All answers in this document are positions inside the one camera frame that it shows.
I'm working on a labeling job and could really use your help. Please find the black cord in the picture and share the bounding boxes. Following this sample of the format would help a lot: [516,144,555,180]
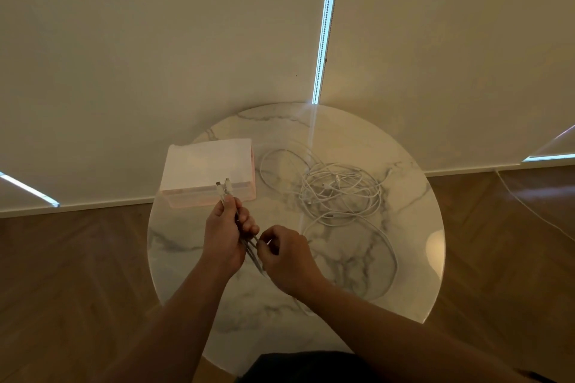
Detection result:
[516,369,560,383]

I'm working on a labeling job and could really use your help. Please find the thin white floor cord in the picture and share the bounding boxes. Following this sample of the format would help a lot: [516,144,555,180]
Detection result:
[494,169,575,242]

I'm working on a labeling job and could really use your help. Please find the person's right hand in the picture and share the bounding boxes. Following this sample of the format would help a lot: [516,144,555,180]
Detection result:
[256,224,329,298]

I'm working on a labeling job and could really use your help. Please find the beige roller blind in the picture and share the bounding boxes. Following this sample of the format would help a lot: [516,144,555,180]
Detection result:
[312,0,575,175]
[0,0,331,217]

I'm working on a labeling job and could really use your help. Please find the person's left hand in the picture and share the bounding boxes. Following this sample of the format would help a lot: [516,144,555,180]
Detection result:
[199,194,261,278]

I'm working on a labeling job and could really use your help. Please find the tangle of white cables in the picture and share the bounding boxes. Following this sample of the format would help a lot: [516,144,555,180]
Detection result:
[259,147,400,303]

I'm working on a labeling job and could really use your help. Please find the person's right forearm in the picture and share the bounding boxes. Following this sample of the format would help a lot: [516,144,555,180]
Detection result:
[301,277,531,383]

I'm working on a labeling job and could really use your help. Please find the pink white storage box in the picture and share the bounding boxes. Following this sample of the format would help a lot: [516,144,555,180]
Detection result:
[159,138,257,209]

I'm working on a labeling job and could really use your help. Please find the blind bead chain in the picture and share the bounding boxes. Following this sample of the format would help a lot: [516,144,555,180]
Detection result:
[311,0,344,105]

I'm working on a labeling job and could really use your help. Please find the person's black clothing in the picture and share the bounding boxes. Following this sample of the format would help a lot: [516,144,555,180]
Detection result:
[238,351,374,383]

